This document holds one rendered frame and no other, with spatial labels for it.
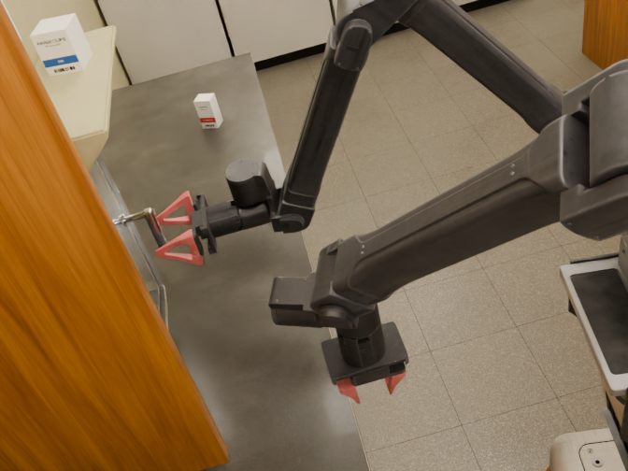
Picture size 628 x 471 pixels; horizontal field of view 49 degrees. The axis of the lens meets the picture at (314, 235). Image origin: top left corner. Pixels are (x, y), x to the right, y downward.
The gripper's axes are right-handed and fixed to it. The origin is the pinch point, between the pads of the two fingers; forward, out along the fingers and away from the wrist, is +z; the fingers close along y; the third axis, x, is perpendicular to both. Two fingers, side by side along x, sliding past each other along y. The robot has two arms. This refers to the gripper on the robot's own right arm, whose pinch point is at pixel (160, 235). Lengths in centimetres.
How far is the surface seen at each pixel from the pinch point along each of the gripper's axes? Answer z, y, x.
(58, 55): 0.8, 8.5, -39.0
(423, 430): -45, -23, 114
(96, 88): -3.7, 15.4, -36.3
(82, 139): -2.5, 27.0, -35.8
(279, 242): -19.5, -14.4, 20.3
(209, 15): -10, -285, 70
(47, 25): 1.1, 6.0, -42.3
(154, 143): 7, -70, 20
